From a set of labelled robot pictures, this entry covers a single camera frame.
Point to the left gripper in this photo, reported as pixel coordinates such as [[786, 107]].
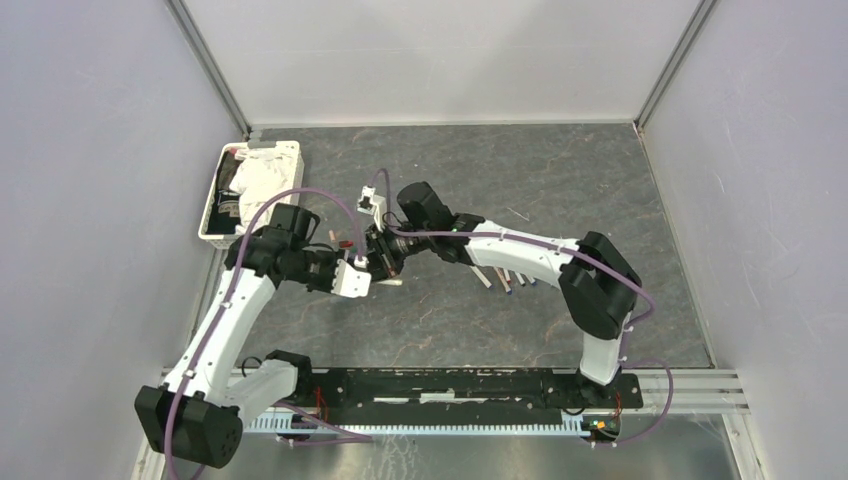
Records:
[[387, 252]]

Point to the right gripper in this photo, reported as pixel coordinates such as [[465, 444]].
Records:
[[320, 270]]

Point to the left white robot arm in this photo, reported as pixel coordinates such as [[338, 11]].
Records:
[[196, 414]]

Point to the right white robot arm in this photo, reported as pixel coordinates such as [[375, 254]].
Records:
[[598, 285]]

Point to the white cloth in basket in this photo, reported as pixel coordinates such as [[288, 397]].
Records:
[[261, 174]]

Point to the white plastic basket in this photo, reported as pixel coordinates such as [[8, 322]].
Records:
[[220, 215]]

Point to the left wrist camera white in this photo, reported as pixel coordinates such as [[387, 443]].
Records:
[[350, 282]]

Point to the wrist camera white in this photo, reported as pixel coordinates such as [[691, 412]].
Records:
[[350, 282], [372, 204]]

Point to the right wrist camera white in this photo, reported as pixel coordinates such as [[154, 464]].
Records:
[[372, 204]]

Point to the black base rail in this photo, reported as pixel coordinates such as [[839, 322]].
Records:
[[463, 397]]

